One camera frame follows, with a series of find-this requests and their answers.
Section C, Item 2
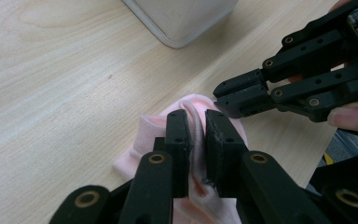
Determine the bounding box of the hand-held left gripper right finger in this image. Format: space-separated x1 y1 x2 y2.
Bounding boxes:
204 108 334 224

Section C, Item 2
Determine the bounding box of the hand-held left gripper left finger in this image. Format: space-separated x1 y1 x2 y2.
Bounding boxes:
117 108 191 224

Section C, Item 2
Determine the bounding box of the pink sock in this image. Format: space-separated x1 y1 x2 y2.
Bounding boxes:
112 92 250 224

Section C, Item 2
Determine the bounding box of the metal floor rail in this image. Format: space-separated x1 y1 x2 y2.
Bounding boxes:
334 129 358 157

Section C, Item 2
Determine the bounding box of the long white box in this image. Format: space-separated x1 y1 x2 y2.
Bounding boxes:
120 0 239 49

